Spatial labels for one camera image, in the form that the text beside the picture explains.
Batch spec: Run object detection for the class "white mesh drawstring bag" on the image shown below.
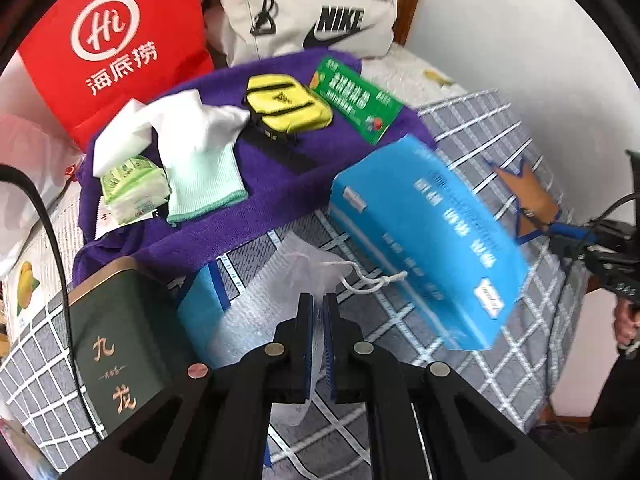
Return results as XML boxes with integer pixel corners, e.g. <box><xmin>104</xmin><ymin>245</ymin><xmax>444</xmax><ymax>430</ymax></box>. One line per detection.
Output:
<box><xmin>200</xmin><ymin>245</ymin><xmax>408</xmax><ymax>428</ymax></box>

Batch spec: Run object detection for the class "white plastic bag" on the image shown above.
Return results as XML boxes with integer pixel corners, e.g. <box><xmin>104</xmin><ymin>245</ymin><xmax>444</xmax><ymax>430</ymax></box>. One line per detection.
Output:
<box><xmin>0</xmin><ymin>112</ymin><xmax>88</xmax><ymax>276</ymax></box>

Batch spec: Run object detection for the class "small green tissue pack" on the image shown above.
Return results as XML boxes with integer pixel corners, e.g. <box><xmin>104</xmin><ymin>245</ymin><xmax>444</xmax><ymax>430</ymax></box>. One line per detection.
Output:
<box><xmin>99</xmin><ymin>156</ymin><xmax>172</xmax><ymax>225</ymax></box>

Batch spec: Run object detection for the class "person's dark clothing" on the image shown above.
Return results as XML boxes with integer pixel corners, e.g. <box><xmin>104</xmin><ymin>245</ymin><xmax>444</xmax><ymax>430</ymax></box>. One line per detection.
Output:
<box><xmin>530</xmin><ymin>350</ymin><xmax>640</xmax><ymax>480</ymax></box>

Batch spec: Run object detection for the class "white card with red print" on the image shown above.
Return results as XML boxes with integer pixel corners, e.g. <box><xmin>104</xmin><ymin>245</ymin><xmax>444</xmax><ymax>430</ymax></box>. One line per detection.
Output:
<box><xmin>94</xmin><ymin>199</ymin><xmax>153</xmax><ymax>241</ymax></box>

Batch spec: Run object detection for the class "person's right hand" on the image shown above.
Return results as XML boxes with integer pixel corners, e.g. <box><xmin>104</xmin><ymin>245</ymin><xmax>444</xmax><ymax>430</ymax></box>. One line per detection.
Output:
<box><xmin>614</xmin><ymin>300</ymin><xmax>640</xmax><ymax>356</ymax></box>

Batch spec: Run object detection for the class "blue tissue pack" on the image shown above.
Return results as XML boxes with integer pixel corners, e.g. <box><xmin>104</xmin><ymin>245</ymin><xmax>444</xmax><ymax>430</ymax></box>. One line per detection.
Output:
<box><xmin>328</xmin><ymin>134</ymin><xmax>528</xmax><ymax>352</ymax></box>

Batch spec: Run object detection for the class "black strip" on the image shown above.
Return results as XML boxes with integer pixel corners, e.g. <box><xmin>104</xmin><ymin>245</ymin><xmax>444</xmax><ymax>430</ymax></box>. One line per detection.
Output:
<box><xmin>240</xmin><ymin>127</ymin><xmax>326</xmax><ymax>176</ymax></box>

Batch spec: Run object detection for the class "red shopping bag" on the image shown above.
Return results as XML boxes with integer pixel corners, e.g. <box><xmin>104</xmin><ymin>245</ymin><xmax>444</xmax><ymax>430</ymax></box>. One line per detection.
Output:
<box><xmin>17</xmin><ymin>0</ymin><xmax>216</xmax><ymax>151</ymax></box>

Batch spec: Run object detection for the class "white sponge block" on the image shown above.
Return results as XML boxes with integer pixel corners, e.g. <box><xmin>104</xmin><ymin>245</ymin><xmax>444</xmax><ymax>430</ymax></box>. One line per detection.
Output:
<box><xmin>91</xmin><ymin>99</ymin><xmax>156</xmax><ymax>177</ymax></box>

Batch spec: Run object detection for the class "white glove with mint cuff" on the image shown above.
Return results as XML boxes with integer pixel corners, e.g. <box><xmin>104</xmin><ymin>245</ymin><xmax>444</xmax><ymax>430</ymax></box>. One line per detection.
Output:
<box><xmin>150</xmin><ymin>89</ymin><xmax>251</xmax><ymax>223</ymax></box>

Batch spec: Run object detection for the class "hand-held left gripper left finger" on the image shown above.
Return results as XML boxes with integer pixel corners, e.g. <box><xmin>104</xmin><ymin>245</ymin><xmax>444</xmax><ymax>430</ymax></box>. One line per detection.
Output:
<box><xmin>60</xmin><ymin>292</ymin><xmax>316</xmax><ymax>480</ymax></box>

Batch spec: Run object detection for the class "green medicine box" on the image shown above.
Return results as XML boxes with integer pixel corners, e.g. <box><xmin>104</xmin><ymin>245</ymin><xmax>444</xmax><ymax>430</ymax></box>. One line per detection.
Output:
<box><xmin>311</xmin><ymin>55</ymin><xmax>405</xmax><ymax>146</ymax></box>

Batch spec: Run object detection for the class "purple towel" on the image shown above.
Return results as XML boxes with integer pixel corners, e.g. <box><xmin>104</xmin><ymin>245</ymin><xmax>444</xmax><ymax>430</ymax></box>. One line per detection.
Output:
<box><xmin>72</xmin><ymin>49</ymin><xmax>436</xmax><ymax>286</ymax></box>

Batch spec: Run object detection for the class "dark green tin box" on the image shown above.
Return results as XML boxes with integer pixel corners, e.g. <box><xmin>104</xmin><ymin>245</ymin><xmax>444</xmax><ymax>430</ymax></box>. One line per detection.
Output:
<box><xmin>67</xmin><ymin>256</ymin><xmax>211</xmax><ymax>433</ymax></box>

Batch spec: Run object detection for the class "yellow zip pouch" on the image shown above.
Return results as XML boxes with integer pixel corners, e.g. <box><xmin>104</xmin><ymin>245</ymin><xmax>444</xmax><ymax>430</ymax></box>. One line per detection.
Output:
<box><xmin>242</xmin><ymin>74</ymin><xmax>333</xmax><ymax>141</ymax></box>

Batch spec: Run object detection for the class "thick black cable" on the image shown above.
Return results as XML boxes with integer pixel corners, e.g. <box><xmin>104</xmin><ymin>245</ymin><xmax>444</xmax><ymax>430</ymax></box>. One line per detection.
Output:
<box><xmin>0</xmin><ymin>164</ymin><xmax>108</xmax><ymax>443</ymax></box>
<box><xmin>592</xmin><ymin>192</ymin><xmax>640</xmax><ymax>226</ymax></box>

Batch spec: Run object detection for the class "wooden headboard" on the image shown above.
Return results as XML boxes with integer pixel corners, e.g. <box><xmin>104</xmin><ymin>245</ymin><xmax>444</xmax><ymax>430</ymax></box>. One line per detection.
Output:
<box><xmin>392</xmin><ymin>0</ymin><xmax>431</xmax><ymax>48</ymax></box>

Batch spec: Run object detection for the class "grey grid blanket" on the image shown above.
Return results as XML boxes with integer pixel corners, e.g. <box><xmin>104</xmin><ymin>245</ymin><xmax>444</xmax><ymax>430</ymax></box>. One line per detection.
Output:
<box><xmin>0</xmin><ymin>87</ymin><xmax>596</xmax><ymax>480</ymax></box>

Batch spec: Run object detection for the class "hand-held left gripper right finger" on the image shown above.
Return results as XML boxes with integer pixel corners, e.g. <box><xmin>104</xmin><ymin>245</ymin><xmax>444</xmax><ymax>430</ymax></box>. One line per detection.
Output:
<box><xmin>322</xmin><ymin>293</ymin><xmax>576</xmax><ymax>480</ymax></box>

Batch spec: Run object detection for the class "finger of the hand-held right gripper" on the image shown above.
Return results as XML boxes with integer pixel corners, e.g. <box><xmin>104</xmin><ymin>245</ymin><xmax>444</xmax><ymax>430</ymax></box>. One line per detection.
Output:
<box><xmin>547</xmin><ymin>224</ymin><xmax>598</xmax><ymax>244</ymax></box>
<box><xmin>550</xmin><ymin>240</ymin><xmax>608</xmax><ymax>267</ymax></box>

